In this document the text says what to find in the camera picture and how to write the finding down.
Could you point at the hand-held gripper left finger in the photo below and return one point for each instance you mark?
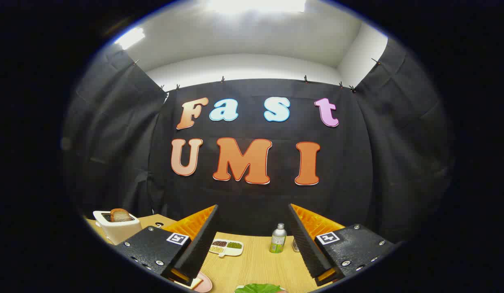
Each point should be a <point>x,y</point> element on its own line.
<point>203,244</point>

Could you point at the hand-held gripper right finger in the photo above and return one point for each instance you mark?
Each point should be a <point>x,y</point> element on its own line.
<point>306,244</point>

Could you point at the green lettuce leaf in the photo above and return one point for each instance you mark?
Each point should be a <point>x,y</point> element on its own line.
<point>258,289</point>

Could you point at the toasted bread slice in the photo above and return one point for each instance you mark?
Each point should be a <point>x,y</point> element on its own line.
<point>121,215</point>

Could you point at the white divided dish with beans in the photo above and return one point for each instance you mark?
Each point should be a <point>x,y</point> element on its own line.
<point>231,249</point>

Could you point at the green label metal bottle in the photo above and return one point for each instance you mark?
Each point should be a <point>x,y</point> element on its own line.
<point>278,242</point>

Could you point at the pink round plate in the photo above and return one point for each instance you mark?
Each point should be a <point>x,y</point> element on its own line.
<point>205,284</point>

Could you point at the black backdrop cloth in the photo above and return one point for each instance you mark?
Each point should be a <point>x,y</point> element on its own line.
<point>256,203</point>

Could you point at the white toaster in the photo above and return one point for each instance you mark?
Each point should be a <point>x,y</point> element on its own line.
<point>119,232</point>

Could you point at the ceiling light panel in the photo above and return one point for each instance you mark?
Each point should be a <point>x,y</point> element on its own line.
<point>256,5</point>
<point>129,37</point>

